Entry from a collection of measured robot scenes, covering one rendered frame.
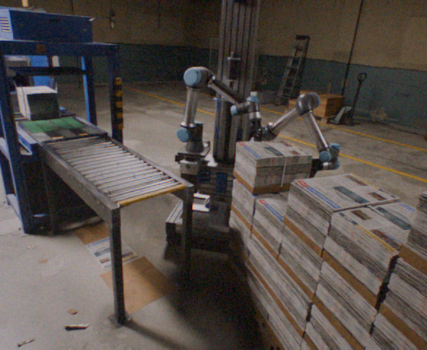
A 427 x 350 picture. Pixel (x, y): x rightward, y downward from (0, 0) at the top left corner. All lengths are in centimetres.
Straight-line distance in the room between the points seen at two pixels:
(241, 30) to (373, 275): 189
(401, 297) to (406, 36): 756
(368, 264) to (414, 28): 745
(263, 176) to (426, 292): 103
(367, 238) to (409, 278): 18
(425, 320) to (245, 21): 208
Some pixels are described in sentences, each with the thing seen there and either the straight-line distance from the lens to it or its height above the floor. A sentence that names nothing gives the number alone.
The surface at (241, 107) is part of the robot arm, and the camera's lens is 220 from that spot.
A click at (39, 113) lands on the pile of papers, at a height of 86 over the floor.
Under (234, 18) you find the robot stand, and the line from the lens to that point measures 258.
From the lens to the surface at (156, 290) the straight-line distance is 245.
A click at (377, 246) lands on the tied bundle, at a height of 105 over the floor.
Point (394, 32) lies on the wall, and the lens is 859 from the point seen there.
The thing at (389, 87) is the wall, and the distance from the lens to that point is 854.
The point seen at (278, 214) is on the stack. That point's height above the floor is 83.
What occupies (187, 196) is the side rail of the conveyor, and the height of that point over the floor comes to 73.
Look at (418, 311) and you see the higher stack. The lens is 120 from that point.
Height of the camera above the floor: 165
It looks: 23 degrees down
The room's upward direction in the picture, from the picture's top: 4 degrees clockwise
